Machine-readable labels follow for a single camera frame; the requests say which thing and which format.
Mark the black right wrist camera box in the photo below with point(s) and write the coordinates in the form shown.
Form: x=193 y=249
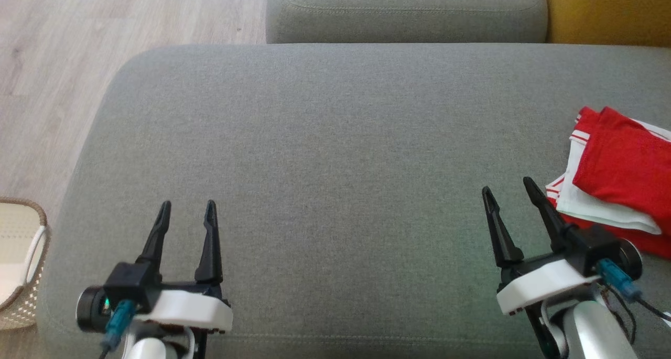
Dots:
x=595 y=249

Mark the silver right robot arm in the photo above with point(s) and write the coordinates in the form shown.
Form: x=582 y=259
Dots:
x=592 y=333

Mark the blue camera connector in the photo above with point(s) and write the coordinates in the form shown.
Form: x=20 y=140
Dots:
x=119 y=322
x=618 y=280

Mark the grey sofa back cushion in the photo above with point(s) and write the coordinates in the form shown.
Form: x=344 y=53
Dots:
x=409 y=13

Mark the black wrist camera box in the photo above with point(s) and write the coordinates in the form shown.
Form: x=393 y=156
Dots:
x=595 y=249
x=128 y=285

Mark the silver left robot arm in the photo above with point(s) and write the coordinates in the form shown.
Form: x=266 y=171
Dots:
x=89 y=309

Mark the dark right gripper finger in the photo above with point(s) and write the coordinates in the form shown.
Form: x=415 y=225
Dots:
x=550 y=217
x=503 y=238

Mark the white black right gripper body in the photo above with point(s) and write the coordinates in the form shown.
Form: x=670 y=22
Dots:
x=540 y=283

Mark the red shorts with white stripes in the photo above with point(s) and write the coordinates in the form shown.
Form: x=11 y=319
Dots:
x=629 y=160

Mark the blue left camera connector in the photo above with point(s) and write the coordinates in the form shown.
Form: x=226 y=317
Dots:
x=119 y=322

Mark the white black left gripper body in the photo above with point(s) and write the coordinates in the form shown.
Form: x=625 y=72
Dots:
x=194 y=309

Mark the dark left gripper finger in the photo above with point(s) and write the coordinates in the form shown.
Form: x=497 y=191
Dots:
x=210 y=249
x=156 y=241

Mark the blue right camera connector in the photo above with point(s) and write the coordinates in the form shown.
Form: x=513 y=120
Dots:
x=618 y=280

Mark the woven laundry basket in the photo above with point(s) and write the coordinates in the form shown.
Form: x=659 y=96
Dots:
x=21 y=259

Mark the grey sofa seat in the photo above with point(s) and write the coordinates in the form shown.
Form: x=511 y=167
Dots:
x=335 y=165

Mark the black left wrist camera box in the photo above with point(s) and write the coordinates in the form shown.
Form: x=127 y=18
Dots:
x=128 y=285

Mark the red jersey with white sleeves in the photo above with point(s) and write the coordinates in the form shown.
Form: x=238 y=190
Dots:
x=592 y=207

